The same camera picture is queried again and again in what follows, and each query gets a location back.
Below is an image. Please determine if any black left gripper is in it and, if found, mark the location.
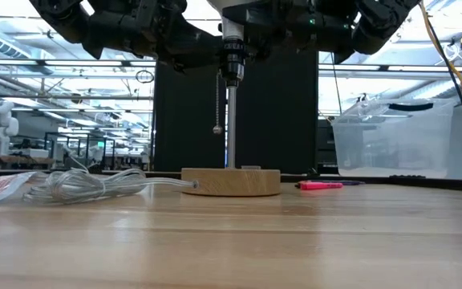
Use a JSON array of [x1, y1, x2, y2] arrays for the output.
[[88, 0, 224, 68]]

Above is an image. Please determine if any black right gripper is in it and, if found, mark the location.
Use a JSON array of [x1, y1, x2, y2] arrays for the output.
[[221, 0, 359, 63]]

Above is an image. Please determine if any white frosted lightbulb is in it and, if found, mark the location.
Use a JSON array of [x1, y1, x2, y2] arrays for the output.
[[206, 0, 273, 42]]

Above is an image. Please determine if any table lamp with wooden base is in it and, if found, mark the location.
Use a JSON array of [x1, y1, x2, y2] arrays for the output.
[[181, 38, 282, 198]]

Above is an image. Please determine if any black equipment cabinet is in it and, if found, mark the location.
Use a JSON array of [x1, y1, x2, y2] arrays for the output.
[[318, 118, 338, 165]]

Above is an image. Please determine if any pink highlighter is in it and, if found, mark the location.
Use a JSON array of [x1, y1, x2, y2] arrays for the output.
[[294, 181, 343, 191]]

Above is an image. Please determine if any clear plastic storage bin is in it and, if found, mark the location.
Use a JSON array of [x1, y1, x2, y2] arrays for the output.
[[330, 98, 456, 180]]

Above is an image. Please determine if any dark purple pen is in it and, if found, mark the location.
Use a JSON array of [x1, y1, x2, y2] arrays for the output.
[[314, 179, 365, 186]]

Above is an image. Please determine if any clear lamp power cord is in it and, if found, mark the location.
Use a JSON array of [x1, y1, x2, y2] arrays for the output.
[[22, 167, 200, 206]]

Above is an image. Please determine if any yellow hanging cable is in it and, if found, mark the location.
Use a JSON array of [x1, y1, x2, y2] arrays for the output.
[[418, 0, 462, 140]]

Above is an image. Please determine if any black aluminium table frame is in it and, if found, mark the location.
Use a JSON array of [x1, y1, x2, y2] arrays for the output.
[[0, 168, 462, 193]]

